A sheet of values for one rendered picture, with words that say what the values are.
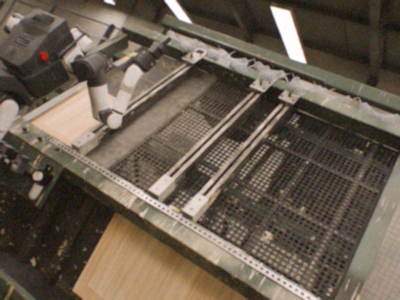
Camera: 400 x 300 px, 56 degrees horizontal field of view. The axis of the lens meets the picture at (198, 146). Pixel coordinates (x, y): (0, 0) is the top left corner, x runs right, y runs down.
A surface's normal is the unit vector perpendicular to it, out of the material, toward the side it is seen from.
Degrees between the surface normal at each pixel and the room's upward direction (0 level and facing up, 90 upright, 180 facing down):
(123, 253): 90
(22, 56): 82
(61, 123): 53
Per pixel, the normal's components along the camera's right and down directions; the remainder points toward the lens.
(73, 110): 0.04, -0.73
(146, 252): -0.32, -0.25
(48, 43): 0.82, 0.41
